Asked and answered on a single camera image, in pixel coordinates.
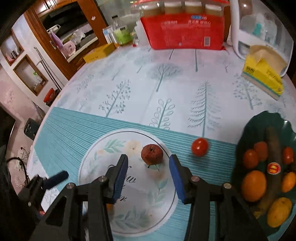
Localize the small mandarin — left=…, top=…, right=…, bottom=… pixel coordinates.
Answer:
left=281, top=172, right=296, bottom=193

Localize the yellow flat box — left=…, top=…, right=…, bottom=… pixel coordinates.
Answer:
left=83, top=43, right=115, bottom=63

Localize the yellow tissue pack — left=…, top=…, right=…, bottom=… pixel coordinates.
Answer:
left=241, top=45, right=287, bottom=100

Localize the white clear storage box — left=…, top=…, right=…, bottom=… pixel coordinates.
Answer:
left=230, top=0, right=294, bottom=65

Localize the black cable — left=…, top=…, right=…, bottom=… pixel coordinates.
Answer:
left=5, top=157, right=31, bottom=186

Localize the red cherry tomato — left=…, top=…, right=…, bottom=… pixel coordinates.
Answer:
left=191, top=138, right=209, bottom=157

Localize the green label bottle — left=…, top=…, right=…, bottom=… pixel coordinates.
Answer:
left=112, top=15, right=132, bottom=45

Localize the red bucket on floor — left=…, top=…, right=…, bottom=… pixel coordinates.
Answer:
left=43, top=88, right=59, bottom=106

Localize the dark green scalloped plate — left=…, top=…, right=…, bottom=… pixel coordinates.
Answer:
left=232, top=110, right=296, bottom=238

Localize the large orange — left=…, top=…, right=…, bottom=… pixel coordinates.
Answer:
left=241, top=170, right=267, bottom=202

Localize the wrinkled red fruit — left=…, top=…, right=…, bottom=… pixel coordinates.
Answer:
left=141, top=144, right=164, bottom=166

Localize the red tomato in plate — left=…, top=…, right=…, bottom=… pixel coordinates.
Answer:
left=243, top=149, right=259, bottom=169

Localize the red jar package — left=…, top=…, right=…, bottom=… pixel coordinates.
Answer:
left=131, top=1, right=230, bottom=50

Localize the teal striped placemat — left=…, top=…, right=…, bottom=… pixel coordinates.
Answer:
left=33, top=106, right=296, bottom=241

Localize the dark overripe banana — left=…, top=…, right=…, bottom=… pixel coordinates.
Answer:
left=253, top=127, right=282, bottom=219

